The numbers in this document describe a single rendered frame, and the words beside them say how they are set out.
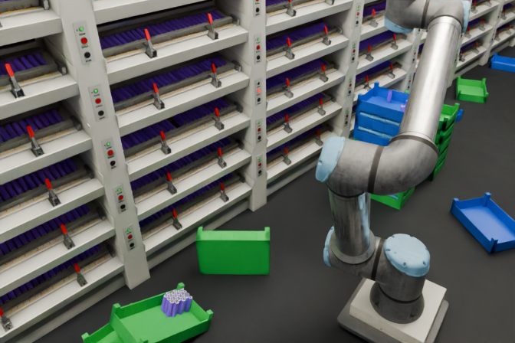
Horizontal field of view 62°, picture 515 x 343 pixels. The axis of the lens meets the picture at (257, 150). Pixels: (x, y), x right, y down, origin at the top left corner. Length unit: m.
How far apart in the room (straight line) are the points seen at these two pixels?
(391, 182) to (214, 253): 1.01
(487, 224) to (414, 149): 1.40
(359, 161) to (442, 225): 1.34
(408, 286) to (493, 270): 0.67
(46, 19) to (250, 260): 1.16
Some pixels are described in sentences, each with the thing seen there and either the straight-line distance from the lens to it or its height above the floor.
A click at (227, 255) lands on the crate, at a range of 1.84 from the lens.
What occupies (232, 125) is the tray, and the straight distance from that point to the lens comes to 1.85.
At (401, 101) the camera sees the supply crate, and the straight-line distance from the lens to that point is 2.26.
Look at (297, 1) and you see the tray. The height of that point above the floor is 0.97.
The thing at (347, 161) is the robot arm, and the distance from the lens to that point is 1.01.
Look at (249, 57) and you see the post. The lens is 1.80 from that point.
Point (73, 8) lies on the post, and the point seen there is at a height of 1.13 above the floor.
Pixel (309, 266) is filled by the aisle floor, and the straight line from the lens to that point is 1.96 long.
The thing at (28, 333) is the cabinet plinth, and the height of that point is 0.05.
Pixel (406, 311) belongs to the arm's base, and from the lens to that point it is 1.66.
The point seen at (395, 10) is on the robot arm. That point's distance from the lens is 1.40.
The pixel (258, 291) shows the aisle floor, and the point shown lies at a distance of 1.86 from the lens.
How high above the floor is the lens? 1.43
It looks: 32 degrees down
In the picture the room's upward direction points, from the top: 1 degrees counter-clockwise
